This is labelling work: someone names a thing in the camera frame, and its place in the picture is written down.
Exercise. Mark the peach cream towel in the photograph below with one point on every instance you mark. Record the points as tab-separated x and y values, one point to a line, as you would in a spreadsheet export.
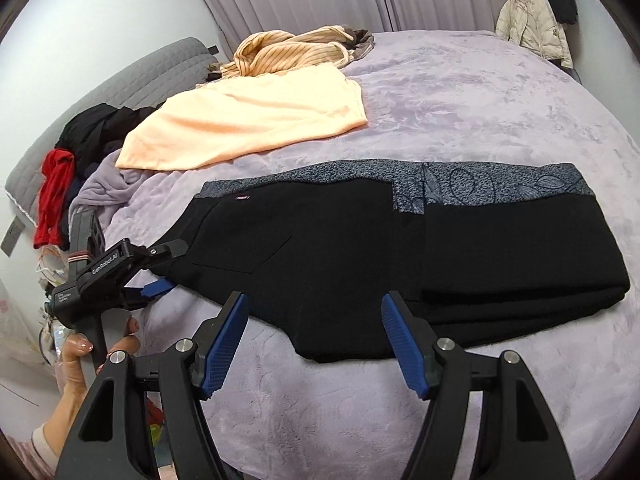
230	118

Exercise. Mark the black pants with patterned trim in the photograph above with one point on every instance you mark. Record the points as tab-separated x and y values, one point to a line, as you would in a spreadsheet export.
484	252

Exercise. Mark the beige puffer jacket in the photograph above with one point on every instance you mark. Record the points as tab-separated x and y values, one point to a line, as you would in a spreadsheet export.
531	24

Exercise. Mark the lilac crumpled garment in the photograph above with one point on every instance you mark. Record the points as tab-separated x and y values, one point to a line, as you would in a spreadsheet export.
106	190

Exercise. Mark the person left forearm pink sleeve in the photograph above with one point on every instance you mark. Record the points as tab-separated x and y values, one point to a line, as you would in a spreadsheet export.
39	455

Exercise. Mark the red garment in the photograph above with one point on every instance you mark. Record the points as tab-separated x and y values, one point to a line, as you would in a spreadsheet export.
58	170

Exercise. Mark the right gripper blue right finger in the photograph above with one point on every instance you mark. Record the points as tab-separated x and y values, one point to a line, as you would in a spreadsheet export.
518	436

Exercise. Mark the black clothes pile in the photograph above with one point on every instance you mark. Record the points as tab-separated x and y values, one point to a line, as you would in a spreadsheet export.
94	133

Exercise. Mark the yellow striped garment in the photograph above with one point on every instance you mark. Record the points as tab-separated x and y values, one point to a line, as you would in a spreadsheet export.
278	51

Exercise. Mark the lilac plush bed blanket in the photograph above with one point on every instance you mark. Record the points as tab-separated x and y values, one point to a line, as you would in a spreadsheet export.
428	96

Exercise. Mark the grey quilted headboard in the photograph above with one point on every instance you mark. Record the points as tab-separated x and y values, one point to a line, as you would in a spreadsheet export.
147	82

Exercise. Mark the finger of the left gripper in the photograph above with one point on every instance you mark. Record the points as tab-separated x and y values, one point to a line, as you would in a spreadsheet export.
163	252

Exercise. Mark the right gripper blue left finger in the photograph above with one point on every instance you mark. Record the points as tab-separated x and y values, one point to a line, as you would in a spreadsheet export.
110	438

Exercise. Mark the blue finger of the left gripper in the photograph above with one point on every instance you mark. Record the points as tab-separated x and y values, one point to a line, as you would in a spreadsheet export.
157	288

